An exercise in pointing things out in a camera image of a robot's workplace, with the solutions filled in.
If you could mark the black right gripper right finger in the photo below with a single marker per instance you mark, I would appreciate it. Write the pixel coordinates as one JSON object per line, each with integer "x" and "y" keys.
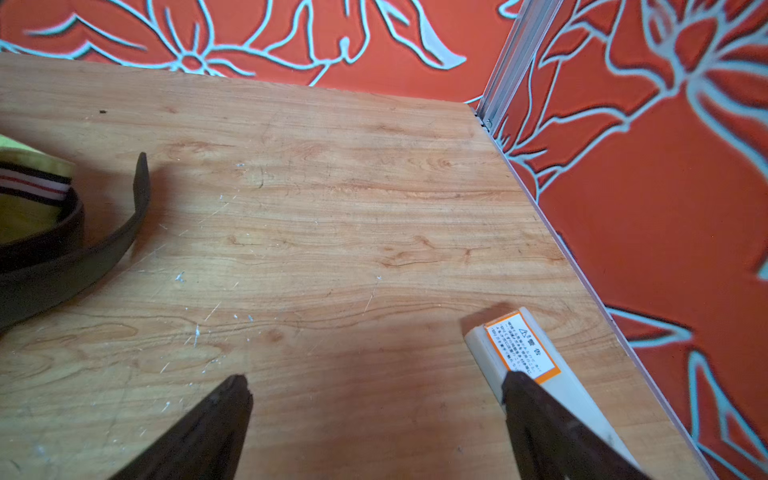
{"x": 549, "y": 442}

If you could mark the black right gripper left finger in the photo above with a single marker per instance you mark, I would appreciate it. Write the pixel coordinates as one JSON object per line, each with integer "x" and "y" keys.
{"x": 206, "y": 443}

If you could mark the lime green trousers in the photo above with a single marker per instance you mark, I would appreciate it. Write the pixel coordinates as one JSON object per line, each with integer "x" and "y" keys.
{"x": 34, "y": 186}

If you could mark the white labelled box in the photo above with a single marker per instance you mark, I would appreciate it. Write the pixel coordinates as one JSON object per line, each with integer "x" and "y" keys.
{"x": 515, "y": 342}

